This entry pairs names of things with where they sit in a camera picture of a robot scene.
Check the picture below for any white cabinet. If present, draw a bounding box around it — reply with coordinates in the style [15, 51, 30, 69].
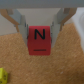
[0, 0, 84, 36]

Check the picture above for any pink block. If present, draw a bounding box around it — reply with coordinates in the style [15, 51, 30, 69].
[26, 24, 53, 56]

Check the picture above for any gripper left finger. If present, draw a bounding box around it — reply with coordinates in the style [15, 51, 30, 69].
[5, 8, 31, 45]

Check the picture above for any yellow block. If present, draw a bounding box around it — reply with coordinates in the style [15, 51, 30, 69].
[0, 67, 11, 84]

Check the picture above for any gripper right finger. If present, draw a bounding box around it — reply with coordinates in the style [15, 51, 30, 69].
[49, 8, 75, 45]

